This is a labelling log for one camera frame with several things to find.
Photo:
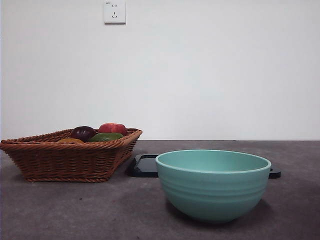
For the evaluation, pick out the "teal ribbed bowl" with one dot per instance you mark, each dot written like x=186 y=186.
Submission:
x=212 y=195

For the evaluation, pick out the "brown kiwi fruit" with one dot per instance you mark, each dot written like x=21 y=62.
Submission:
x=70 y=141

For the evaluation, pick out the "black rectangular tray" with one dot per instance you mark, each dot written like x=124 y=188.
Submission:
x=145 y=167

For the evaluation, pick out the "green avocado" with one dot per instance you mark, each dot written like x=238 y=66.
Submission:
x=106 y=137

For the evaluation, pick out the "dark purple plum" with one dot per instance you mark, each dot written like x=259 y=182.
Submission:
x=82 y=133

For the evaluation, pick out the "brown wicker basket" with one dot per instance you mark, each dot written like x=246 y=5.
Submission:
x=65 y=160

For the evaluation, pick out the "white wall socket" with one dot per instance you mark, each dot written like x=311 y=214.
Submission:
x=115 y=12

